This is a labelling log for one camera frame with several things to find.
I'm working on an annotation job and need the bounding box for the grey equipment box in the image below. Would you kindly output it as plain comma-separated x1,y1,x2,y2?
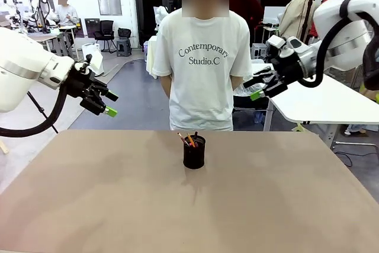
250,42,268,58

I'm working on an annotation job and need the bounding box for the seated person in white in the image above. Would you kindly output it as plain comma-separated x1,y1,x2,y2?
56,0,81,26

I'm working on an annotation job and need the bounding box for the person in white t-shirt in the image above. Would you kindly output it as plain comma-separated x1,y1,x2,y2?
152,0,253,132

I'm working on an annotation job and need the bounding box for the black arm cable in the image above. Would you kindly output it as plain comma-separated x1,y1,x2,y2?
0,82,70,138
298,0,379,91

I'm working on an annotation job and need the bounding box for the black office chair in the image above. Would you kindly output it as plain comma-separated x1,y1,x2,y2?
93,19,115,53

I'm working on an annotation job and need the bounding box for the black mesh pen holder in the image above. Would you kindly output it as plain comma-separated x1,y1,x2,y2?
182,134,206,170

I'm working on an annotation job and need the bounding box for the wooden top workbench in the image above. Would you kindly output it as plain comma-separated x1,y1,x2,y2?
28,33,65,58

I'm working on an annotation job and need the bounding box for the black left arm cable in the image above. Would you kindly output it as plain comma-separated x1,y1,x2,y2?
0,82,70,138

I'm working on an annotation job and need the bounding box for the person's right forearm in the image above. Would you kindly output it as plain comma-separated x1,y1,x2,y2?
159,75,172,99

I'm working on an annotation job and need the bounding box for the person's left forearm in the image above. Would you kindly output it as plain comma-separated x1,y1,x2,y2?
231,75,245,91

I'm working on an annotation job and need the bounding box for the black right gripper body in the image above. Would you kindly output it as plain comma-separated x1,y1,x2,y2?
271,54,306,88

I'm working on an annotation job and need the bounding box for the black bag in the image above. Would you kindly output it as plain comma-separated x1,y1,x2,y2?
117,27,132,40

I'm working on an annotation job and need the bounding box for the white side table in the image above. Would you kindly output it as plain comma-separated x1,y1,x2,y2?
251,63,379,149

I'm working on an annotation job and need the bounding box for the white air purifier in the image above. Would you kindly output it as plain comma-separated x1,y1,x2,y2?
82,43,105,76

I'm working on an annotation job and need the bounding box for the table with white cloth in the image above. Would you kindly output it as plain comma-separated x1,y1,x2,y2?
146,36,161,79

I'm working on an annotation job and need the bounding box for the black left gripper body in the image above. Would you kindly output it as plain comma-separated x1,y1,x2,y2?
66,71,103,100

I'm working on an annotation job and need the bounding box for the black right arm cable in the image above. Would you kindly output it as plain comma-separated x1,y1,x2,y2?
298,0,379,91

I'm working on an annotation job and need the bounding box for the mannequin in beige coat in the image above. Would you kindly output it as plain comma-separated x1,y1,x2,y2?
278,0,316,47

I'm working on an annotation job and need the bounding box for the black tripod leg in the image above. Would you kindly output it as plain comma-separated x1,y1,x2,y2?
26,91,59,134

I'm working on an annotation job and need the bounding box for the grey plastic stool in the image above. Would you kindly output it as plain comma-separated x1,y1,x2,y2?
116,39,132,57

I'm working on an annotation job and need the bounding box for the clear plastic sheet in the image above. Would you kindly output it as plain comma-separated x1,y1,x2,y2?
233,82,269,97

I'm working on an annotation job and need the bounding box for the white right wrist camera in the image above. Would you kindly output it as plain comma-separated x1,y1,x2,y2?
267,34,297,58

